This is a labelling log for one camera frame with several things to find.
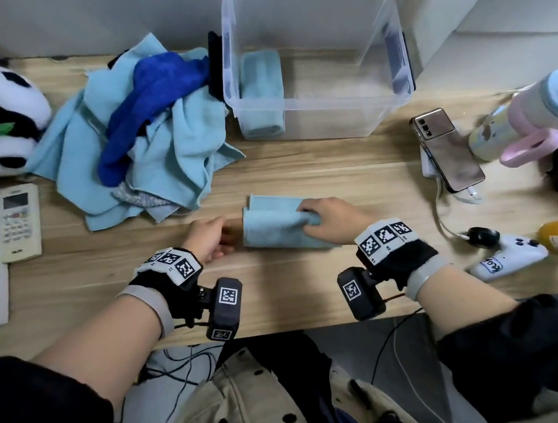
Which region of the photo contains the person's right hand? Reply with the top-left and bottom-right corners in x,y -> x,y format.
295,192 -> 380,251

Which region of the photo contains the person's left hand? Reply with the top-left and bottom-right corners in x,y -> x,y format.
178,215 -> 240,267

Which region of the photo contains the grey striped towel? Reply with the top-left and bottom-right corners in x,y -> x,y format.
109,175 -> 181,226

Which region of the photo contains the clear plastic storage box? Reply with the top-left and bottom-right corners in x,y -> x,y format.
199,0 -> 422,152

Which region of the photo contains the dark blue towel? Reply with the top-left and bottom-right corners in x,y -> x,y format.
85,47 -> 222,187

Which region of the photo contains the person's left forearm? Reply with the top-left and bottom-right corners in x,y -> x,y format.
28,290 -> 173,416

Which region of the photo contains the person's right forearm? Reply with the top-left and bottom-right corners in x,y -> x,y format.
414,266 -> 521,342

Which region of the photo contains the black wrist brace with markers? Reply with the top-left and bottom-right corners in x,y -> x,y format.
351,212 -> 456,308
112,245 -> 211,343

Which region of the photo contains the white power bank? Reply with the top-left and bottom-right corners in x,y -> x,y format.
419,144 -> 443,180

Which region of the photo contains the rose gold smartphone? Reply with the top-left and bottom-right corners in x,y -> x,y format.
407,104 -> 488,198

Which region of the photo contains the black round plug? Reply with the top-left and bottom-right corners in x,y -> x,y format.
464,225 -> 502,251

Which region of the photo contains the beige coat with black buttons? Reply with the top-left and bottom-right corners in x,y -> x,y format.
143,314 -> 558,423

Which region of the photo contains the white game controller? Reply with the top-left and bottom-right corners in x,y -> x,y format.
463,229 -> 551,285

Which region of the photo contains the white remote control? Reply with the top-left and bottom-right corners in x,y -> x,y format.
0,182 -> 46,265

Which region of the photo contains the white shelf unit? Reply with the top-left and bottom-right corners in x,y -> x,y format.
403,0 -> 558,101

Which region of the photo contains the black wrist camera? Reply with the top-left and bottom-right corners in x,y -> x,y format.
200,275 -> 249,344
335,263 -> 388,324

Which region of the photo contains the thin white cable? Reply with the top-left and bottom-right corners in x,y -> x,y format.
432,175 -> 487,245
390,323 -> 454,423

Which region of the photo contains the thin black cable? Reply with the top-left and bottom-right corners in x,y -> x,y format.
364,308 -> 432,384
134,342 -> 217,383

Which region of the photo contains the tumbler with pink handle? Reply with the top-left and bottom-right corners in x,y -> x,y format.
461,69 -> 558,173

